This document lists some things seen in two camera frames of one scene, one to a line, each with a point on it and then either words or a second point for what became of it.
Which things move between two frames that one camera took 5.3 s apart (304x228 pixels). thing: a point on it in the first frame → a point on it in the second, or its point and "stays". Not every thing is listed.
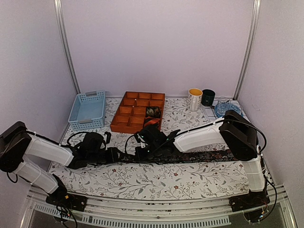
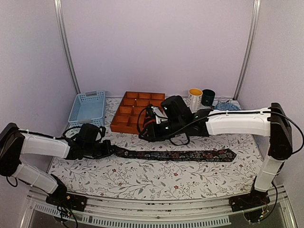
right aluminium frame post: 256,16 stays
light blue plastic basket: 88,111 stays
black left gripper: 113,156 → 108,152
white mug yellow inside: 194,99 stays
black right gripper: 138,150 → 152,133
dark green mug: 207,97 stays
